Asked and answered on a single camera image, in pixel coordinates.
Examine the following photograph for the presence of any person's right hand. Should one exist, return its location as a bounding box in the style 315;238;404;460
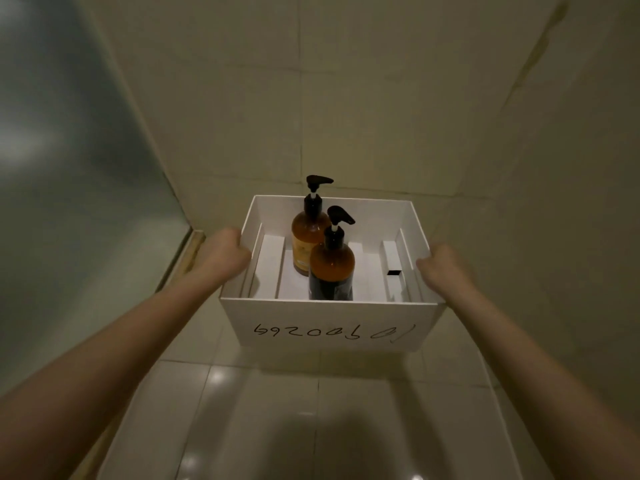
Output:
416;244;477;301

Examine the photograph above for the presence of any person's left hand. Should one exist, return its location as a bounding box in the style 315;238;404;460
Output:
193;227;252;288

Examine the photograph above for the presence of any white cardboard box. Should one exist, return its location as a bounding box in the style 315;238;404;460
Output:
219;195;447;353

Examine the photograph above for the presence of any person's left forearm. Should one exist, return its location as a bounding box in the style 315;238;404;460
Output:
0;273;221;480

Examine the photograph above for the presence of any person's right forearm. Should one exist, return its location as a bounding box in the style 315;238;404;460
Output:
447;286;640;480

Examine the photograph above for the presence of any white cardboard insert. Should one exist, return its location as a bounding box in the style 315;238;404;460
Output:
240;223;424;302

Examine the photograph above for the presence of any dark amber pump bottle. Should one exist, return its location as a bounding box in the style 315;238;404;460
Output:
308;206;356;301

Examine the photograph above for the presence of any frosted glass shower door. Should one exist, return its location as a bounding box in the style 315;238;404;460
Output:
0;0;193;395

